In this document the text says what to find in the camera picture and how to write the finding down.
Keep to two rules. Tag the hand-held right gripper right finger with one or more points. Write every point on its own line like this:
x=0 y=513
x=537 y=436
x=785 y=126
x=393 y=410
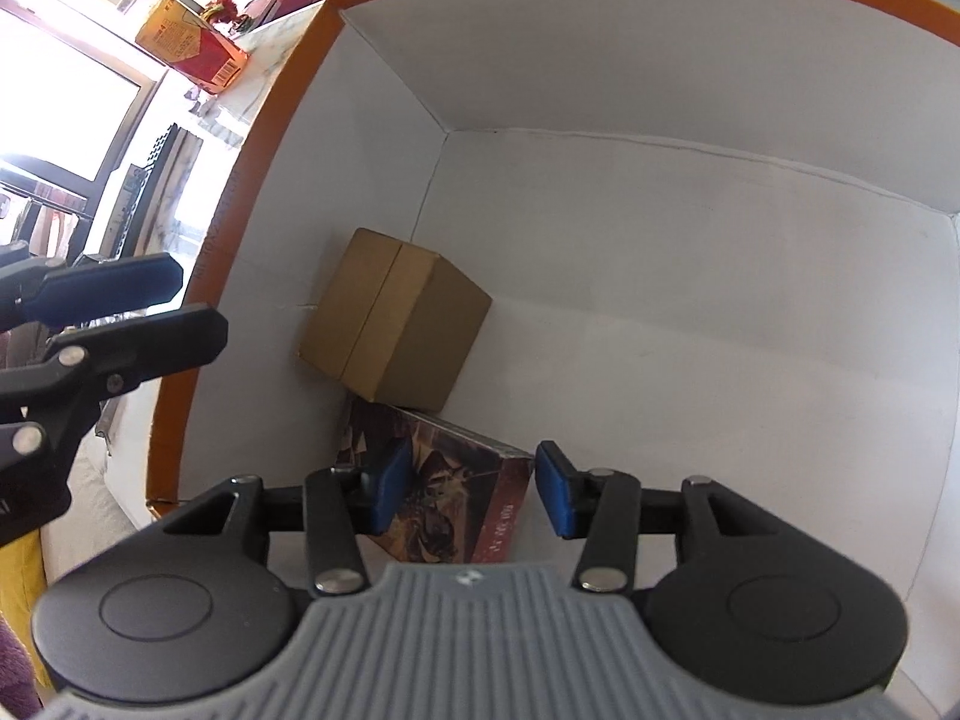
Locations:
x=555 y=491

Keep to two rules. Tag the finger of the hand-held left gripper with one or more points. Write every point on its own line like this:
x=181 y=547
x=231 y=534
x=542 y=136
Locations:
x=105 y=289
x=150 y=345

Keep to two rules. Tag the dark printed box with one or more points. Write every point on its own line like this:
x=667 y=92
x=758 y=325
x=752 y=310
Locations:
x=454 y=491

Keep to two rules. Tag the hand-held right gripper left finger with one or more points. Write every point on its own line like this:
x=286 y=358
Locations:
x=391 y=487

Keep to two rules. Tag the orange-rimmed white storage box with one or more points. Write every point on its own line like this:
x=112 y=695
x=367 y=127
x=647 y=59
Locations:
x=675 y=277

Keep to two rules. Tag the purple fuzzy clothing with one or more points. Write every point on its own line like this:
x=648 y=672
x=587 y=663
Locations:
x=15 y=675

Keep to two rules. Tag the yellow cloth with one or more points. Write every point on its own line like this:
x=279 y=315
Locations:
x=26 y=592

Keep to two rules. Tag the black keyboard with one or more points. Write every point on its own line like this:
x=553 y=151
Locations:
x=150 y=161

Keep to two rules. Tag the brown cardboard box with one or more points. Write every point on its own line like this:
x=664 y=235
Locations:
x=397 y=315

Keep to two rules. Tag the red artificial flower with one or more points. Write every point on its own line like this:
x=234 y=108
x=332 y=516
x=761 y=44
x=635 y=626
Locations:
x=225 y=9

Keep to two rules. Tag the yellow red carton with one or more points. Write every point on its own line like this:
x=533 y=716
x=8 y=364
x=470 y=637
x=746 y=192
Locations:
x=191 y=41

